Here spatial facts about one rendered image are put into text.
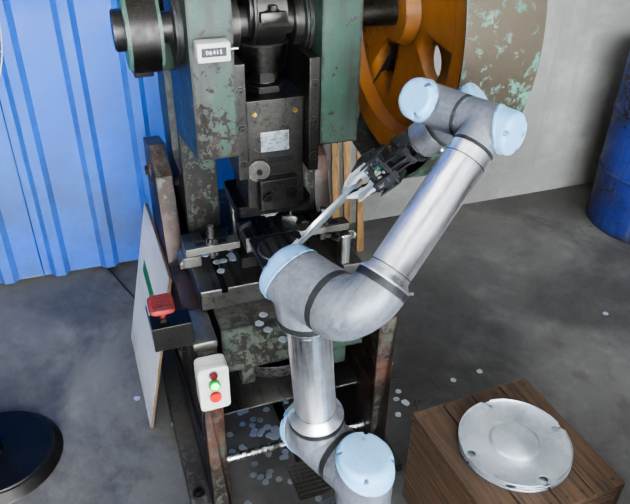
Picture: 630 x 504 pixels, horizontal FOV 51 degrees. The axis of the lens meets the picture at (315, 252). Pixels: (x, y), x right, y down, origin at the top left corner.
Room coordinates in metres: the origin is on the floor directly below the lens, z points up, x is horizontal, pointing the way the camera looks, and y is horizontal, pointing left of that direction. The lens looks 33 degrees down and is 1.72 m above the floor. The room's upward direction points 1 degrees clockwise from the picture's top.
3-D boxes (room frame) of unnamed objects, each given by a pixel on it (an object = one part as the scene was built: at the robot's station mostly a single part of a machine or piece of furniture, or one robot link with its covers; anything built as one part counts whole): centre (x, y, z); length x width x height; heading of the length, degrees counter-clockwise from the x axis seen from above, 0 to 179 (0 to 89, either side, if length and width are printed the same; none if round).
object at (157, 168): (1.62, 0.43, 0.45); 0.92 x 0.12 x 0.90; 20
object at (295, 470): (1.45, 0.08, 0.14); 0.59 x 0.10 x 0.05; 20
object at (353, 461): (0.88, -0.10, 0.62); 0.13 x 0.12 x 0.14; 43
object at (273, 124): (1.54, 0.12, 1.04); 0.17 x 0.15 x 0.30; 20
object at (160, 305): (1.25, 0.36, 0.72); 0.07 x 0.06 x 0.08; 20
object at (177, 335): (1.25, 0.35, 0.62); 0.10 x 0.06 x 0.20; 110
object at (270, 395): (1.59, 0.13, 0.31); 0.43 x 0.42 x 0.01; 110
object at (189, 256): (1.52, 0.29, 0.76); 0.17 x 0.06 x 0.10; 110
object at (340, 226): (1.63, -0.03, 0.76); 0.17 x 0.06 x 0.10; 110
